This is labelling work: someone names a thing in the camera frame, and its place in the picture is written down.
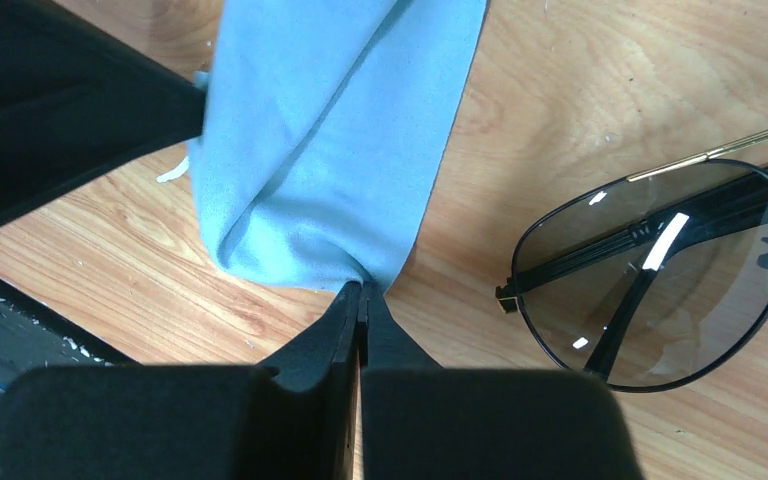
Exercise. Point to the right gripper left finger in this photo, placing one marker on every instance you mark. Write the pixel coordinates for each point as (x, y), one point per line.
(290, 416)

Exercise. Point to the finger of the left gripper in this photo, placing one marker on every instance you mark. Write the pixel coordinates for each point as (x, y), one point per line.
(77, 103)

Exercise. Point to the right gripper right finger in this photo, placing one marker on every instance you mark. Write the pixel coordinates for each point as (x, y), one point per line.
(424, 421)

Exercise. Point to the dark aviator sunglasses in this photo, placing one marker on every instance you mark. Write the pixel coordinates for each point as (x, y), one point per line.
(653, 280)

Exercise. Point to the blue lens cloth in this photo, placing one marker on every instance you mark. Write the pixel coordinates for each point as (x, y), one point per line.
(324, 130)

